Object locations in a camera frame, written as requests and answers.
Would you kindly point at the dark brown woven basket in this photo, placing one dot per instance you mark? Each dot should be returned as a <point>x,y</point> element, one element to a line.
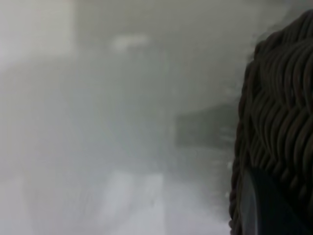
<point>281,98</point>

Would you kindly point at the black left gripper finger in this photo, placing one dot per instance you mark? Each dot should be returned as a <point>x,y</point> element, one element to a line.
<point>264,210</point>

